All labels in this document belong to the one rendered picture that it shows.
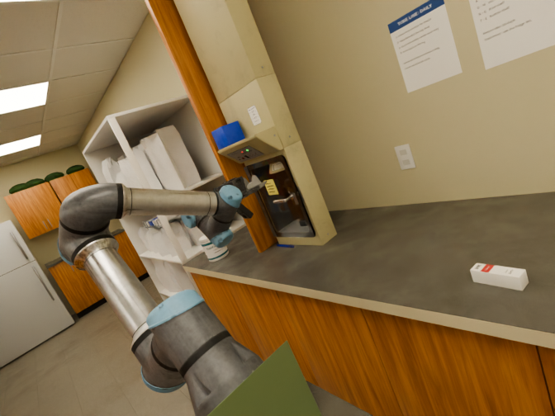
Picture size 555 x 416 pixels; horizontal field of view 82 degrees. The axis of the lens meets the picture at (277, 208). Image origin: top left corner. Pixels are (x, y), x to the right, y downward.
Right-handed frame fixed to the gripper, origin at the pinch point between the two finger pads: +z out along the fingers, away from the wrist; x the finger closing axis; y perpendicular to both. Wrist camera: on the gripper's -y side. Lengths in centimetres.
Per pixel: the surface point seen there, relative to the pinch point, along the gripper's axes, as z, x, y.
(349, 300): -15, -41, -39
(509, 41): 58, -77, 15
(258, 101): 15.5, -0.8, 31.6
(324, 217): 22.2, -5.1, -26.6
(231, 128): 9.6, 16.5, 26.3
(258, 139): 5.3, -4.3, 17.3
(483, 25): 58, -71, 23
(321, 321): -12, -18, -55
